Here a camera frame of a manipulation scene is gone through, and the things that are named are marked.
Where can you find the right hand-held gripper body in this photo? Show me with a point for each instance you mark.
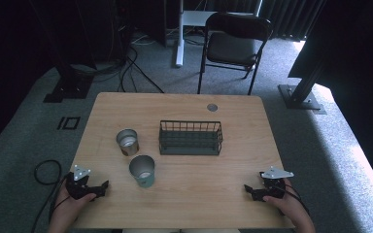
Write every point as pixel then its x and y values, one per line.
pixel 273 186

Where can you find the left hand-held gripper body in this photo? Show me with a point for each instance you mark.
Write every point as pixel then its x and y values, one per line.
pixel 77 187

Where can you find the teal metal cup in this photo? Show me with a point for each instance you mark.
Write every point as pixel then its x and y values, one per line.
pixel 143 174

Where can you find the small silver metal cup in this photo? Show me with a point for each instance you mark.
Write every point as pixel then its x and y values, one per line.
pixel 128 142

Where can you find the person's left hand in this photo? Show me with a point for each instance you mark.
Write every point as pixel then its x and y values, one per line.
pixel 68 205

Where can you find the person's right hand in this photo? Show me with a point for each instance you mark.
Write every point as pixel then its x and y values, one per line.
pixel 286 204

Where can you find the grey round table grommet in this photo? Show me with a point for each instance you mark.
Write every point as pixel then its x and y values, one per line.
pixel 212 107

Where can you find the black folding chair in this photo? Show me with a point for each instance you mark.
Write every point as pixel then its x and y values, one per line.
pixel 233 48

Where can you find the dark curtain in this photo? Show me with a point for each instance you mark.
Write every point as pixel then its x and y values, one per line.
pixel 288 16

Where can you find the black metal post with base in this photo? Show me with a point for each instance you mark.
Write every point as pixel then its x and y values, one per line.
pixel 299 97

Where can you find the black stand with base plate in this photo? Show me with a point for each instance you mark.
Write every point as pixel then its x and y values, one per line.
pixel 69 85

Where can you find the white desk leg frame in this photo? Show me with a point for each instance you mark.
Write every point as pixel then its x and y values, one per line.
pixel 181 39

